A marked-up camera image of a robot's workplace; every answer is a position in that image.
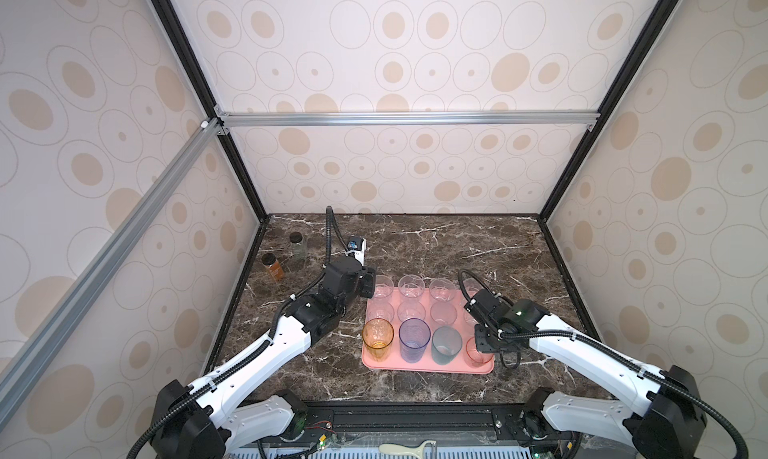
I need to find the clear faceted glass six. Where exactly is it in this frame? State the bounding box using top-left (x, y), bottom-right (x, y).
top-left (397, 302), bottom-right (426, 322)

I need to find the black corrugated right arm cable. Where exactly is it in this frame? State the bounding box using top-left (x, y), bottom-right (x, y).
top-left (457, 269), bottom-right (750, 459)

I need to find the pink plastic tray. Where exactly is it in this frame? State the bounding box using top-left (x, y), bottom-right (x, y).
top-left (362, 288), bottom-right (495, 375)

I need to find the yellow tall plastic tumbler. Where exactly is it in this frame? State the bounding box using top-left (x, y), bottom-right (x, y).
top-left (362, 318), bottom-right (394, 362)

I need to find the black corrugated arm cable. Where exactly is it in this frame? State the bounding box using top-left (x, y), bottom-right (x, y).
top-left (125, 205), bottom-right (352, 459)
top-left (457, 269), bottom-right (750, 459)

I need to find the aluminium frame rail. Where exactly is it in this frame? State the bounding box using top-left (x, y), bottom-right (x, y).
top-left (1, 117), bottom-right (223, 428)
top-left (219, 109), bottom-right (600, 129)

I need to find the teal tall plastic tumbler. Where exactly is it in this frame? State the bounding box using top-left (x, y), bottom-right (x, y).
top-left (431, 326), bottom-right (463, 365)

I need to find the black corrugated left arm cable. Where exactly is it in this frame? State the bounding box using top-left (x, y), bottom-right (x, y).
top-left (125, 205), bottom-right (352, 459)

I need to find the clear faceted glass three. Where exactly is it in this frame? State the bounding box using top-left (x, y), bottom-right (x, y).
top-left (428, 278), bottom-right (457, 302)

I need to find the red sweet pepper spice jar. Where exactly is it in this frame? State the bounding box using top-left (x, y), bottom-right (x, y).
top-left (261, 252), bottom-right (285, 282)

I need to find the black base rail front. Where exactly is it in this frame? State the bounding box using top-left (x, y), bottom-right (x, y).
top-left (221, 401), bottom-right (673, 459)

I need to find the aluminium frame rail back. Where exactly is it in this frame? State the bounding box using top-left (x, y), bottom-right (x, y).
top-left (219, 109), bottom-right (600, 129)

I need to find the clear faceted glass one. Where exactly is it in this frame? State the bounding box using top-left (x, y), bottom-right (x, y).
top-left (398, 274), bottom-right (426, 303)

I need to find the blue tall plastic tumbler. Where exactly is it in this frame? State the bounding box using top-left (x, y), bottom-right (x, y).
top-left (398, 318), bottom-right (432, 364)

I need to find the aluminium frame rail left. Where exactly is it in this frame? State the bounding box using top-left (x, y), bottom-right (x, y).
top-left (1, 117), bottom-right (223, 428)

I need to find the small pink plastic cup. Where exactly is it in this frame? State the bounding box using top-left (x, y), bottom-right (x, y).
top-left (465, 338), bottom-right (494, 368)

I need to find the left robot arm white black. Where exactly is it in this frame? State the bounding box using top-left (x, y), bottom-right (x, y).
top-left (128, 236), bottom-right (376, 458)

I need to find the clear faceted glass four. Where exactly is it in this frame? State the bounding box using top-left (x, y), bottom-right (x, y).
top-left (462, 278), bottom-right (483, 302)

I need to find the chopped parsley spice jar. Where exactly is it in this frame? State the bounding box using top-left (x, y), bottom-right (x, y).
top-left (288, 231), bottom-right (308, 271)

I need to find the clear faceted glass two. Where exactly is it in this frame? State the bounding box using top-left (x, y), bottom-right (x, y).
top-left (366, 301), bottom-right (395, 322)

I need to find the cream plastic handle tool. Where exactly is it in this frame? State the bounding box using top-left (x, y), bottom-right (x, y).
top-left (378, 440), bottom-right (438, 459)

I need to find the small clear round cup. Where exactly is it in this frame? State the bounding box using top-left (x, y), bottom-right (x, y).
top-left (462, 308), bottom-right (477, 326)

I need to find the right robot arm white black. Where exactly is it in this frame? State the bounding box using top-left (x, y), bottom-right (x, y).
top-left (462, 288), bottom-right (707, 458)

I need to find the clear faceted glass five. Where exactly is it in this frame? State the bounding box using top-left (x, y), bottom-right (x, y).
top-left (372, 274), bottom-right (394, 302)

